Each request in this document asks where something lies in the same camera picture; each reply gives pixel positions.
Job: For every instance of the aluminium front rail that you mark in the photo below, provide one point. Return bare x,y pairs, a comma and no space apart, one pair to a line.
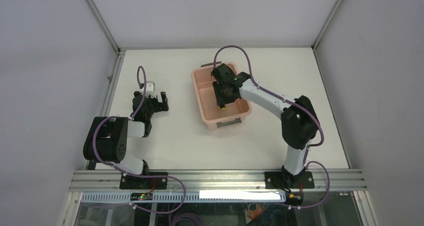
248,180

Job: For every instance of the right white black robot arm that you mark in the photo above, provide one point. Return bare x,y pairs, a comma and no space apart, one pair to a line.
299,123

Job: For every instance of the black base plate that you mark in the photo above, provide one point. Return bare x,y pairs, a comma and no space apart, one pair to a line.
276,180
159,181

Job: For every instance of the orange object below table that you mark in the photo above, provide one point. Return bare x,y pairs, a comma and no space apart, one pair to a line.
254,210

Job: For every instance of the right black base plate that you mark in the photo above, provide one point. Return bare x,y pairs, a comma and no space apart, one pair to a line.
276,180

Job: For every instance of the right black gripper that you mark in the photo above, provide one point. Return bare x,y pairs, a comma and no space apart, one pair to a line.
221,100

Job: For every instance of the white slotted cable duct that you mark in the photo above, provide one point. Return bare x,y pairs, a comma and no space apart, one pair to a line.
202,196

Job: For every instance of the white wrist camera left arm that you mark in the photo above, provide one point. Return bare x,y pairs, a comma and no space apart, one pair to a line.
148,89

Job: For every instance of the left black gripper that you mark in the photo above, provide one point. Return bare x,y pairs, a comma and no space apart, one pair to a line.
159,106

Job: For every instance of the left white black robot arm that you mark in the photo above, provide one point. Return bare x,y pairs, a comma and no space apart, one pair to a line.
107,138

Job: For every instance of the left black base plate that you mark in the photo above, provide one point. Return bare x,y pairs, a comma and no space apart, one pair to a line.
159,181

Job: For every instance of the pink plastic bin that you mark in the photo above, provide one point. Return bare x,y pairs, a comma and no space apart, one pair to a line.
212,115

